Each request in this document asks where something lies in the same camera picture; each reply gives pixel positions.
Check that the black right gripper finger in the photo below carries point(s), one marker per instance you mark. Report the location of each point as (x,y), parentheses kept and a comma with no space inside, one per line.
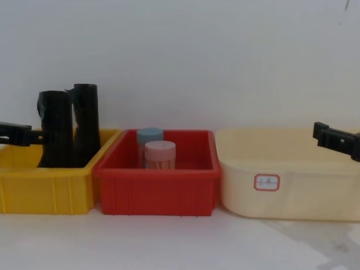
(340,139)

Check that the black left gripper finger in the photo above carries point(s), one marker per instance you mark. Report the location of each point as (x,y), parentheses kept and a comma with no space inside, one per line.
(20,135)

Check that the black bag roll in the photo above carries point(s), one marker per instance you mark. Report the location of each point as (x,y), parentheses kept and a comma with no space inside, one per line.
(57,129)
(87,118)

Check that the yellow plastic bin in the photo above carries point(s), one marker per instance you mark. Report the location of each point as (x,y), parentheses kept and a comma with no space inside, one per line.
(42,191)

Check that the cream plastic tub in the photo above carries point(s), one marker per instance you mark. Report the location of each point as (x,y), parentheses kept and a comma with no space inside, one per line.
(309,197)

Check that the white label with red border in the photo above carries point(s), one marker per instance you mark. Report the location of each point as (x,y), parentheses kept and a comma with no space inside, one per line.
(267,182)

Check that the toothpick jar with blue lid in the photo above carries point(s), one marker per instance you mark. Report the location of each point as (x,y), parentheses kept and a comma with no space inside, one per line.
(150,134)

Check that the toothpick jar with pink lid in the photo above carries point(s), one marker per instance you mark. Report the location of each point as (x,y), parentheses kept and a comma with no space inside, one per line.
(160,154)

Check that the red plastic bin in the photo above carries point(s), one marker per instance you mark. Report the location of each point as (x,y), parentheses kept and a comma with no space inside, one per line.
(157,194)

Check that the white table cloth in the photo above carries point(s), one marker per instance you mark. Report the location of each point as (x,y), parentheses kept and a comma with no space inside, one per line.
(180,244)

